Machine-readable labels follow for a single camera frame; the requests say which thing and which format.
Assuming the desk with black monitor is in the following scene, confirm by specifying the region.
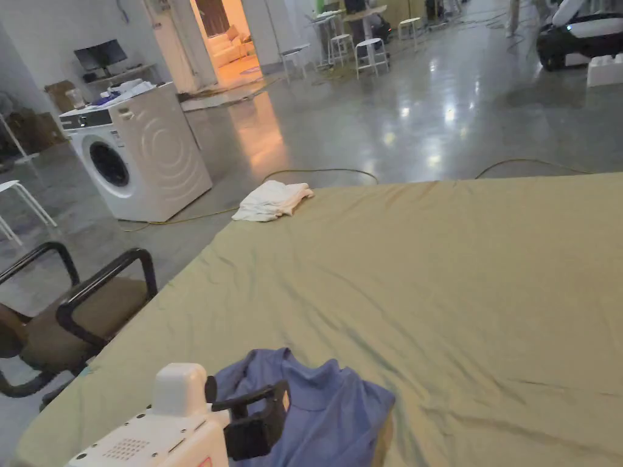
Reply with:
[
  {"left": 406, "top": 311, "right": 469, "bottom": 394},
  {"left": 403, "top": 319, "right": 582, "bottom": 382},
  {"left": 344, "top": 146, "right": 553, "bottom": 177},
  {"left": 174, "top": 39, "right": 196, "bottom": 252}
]
[{"left": 72, "top": 38, "right": 160, "bottom": 88}]

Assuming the white sofa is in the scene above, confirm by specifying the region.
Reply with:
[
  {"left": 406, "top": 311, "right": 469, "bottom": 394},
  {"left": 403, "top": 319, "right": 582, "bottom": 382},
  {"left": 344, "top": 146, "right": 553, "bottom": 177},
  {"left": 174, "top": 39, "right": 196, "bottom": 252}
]
[{"left": 210, "top": 26, "right": 256, "bottom": 69}]

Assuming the bed with pale green sheet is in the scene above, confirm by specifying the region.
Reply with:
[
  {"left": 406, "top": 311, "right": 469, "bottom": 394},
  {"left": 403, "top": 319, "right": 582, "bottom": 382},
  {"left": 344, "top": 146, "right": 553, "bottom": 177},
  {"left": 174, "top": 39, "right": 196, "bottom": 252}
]
[{"left": 16, "top": 172, "right": 623, "bottom": 467}]

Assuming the brown carton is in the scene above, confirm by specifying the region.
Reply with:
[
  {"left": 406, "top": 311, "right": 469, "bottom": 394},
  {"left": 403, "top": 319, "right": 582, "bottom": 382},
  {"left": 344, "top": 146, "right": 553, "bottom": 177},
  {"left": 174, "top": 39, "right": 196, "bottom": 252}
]
[{"left": 44, "top": 80, "right": 80, "bottom": 114}]

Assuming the white folded cloth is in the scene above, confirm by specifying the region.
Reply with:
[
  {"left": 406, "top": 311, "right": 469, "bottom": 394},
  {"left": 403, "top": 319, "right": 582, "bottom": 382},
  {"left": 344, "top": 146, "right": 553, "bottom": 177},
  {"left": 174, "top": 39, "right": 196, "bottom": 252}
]
[{"left": 231, "top": 180, "right": 315, "bottom": 223}]

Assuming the white and black robot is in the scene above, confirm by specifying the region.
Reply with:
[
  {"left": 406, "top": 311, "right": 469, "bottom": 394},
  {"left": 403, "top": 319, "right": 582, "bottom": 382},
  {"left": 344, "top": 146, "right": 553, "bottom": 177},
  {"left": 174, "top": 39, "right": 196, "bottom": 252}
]
[{"left": 535, "top": 0, "right": 623, "bottom": 72}]

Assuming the blue shirt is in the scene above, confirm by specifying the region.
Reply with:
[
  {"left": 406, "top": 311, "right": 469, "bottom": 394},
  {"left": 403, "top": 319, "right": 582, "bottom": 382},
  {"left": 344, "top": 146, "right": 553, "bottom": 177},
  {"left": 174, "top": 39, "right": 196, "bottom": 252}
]
[{"left": 213, "top": 347, "right": 396, "bottom": 467}]

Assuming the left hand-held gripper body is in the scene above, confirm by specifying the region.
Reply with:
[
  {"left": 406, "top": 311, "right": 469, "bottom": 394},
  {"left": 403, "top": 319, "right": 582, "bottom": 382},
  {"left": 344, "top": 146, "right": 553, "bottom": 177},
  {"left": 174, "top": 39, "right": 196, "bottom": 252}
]
[{"left": 63, "top": 362, "right": 284, "bottom": 467}]

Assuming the tall white table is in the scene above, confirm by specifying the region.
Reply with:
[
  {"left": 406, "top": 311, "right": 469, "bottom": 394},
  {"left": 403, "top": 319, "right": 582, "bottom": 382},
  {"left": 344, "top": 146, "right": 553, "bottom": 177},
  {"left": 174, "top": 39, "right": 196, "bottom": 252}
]
[{"left": 310, "top": 12, "right": 343, "bottom": 70}]

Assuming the brown chair with black armrests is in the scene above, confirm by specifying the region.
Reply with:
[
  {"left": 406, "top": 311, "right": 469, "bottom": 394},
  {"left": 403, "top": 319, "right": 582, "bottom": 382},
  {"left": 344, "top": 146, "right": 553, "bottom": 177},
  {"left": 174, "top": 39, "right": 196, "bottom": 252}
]
[{"left": 0, "top": 241, "right": 159, "bottom": 412}]

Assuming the white foam block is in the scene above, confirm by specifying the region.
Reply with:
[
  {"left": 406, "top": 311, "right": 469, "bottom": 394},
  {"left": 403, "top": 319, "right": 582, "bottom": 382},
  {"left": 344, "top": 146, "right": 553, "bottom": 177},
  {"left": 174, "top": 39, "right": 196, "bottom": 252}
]
[{"left": 586, "top": 55, "right": 623, "bottom": 88}]

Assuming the white round stool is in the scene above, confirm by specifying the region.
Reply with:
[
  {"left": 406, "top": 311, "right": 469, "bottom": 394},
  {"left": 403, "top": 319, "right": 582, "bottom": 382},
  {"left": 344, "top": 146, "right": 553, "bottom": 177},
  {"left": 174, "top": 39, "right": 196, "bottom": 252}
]
[
  {"left": 399, "top": 17, "right": 422, "bottom": 43},
  {"left": 279, "top": 43, "right": 312, "bottom": 83},
  {"left": 0, "top": 179, "right": 58, "bottom": 247},
  {"left": 355, "top": 37, "right": 391, "bottom": 80},
  {"left": 329, "top": 33, "right": 357, "bottom": 67}
]

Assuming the white washing machine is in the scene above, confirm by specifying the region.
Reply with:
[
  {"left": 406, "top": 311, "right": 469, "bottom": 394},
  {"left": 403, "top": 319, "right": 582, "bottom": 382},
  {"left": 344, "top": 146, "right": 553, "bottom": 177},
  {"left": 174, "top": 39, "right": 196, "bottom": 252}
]
[{"left": 59, "top": 81, "right": 214, "bottom": 222}]

